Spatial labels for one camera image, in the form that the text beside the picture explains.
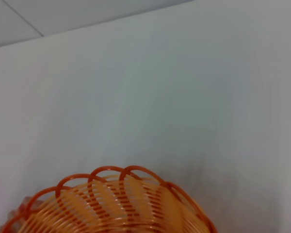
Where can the orange woven plastic basket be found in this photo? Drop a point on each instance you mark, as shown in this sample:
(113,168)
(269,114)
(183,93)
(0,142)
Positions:
(111,206)

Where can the orange striped bread loaf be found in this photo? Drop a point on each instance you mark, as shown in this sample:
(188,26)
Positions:
(24,202)

